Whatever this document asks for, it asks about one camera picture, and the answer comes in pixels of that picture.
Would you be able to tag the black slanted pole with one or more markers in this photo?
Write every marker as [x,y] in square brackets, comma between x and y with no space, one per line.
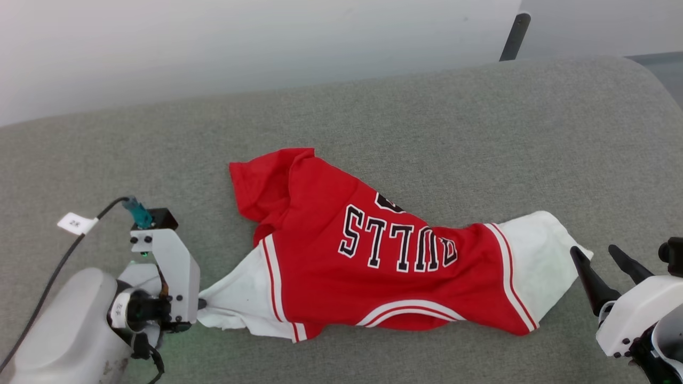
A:
[515,36]

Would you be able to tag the red white basketball jersey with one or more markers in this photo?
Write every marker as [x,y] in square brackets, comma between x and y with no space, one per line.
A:
[373,256]

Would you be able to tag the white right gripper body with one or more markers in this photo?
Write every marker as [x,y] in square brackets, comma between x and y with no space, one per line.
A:
[637,314]

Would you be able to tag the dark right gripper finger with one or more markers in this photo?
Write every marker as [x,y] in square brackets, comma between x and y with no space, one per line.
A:
[632,265]
[592,282]

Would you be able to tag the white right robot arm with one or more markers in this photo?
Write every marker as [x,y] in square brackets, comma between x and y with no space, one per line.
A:
[664,352]

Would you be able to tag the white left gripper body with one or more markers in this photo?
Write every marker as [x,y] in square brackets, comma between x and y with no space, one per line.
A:
[173,277]

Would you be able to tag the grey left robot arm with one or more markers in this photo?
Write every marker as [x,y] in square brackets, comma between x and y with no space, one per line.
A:
[58,330]

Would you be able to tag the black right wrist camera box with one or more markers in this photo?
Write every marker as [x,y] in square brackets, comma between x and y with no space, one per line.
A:
[673,257]

